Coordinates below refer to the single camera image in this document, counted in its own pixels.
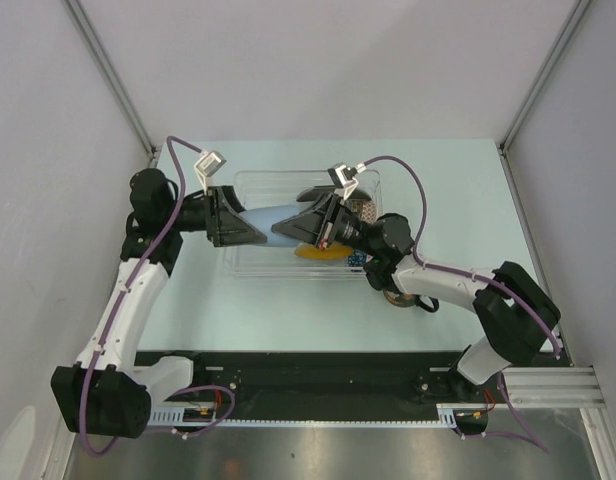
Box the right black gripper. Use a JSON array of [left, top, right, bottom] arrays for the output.
[[271, 192, 380, 257]]

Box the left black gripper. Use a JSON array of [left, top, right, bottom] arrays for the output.
[[164, 186, 271, 248]]

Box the yellow brown round saucer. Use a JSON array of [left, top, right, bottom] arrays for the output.
[[294, 243, 354, 261]]

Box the black floral square plate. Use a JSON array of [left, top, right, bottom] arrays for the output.
[[296, 185, 372, 203]]

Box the light blue plastic cup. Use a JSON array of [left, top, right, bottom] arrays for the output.
[[239, 203, 301, 250]]

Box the clear plastic dish rack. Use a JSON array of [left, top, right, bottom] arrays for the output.
[[225, 170, 382, 279]]

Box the pink patterned bowl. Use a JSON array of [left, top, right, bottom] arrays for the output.
[[347, 199, 378, 223]]

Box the blue triangle patterned bowl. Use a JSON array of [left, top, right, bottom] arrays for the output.
[[346, 251, 368, 273]]

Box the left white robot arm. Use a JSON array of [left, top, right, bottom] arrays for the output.
[[51, 169, 265, 439]]

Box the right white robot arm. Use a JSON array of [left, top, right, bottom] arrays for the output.
[[271, 193, 560, 401]]

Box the red interior dark mug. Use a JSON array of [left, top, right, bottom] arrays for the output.
[[382, 289, 440, 313]]

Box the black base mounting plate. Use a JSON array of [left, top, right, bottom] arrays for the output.
[[152, 351, 503, 431]]

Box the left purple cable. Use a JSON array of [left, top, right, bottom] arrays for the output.
[[79, 134, 236, 457]]

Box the purple cable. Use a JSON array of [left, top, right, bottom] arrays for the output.
[[357, 154, 562, 454], [79, 134, 236, 457]]

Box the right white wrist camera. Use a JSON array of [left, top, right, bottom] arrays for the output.
[[327, 163, 359, 201]]

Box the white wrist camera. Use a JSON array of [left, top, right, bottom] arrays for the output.
[[193, 150, 226, 192], [327, 163, 359, 201]]

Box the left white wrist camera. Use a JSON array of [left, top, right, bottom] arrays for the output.
[[193, 150, 226, 192]]

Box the light blue cable duct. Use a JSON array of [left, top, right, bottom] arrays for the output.
[[147, 405, 457, 431]]

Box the left aluminium frame post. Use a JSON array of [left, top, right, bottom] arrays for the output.
[[60, 0, 157, 160]]

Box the aluminium frame post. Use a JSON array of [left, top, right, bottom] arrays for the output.
[[499, 0, 592, 146], [60, 0, 157, 160]]

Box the aluminium front rail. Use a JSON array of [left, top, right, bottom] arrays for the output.
[[57, 364, 609, 406]]

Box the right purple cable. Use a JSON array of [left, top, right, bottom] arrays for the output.
[[357, 154, 562, 454]]

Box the right aluminium frame post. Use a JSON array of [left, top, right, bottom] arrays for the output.
[[499, 0, 592, 146]]

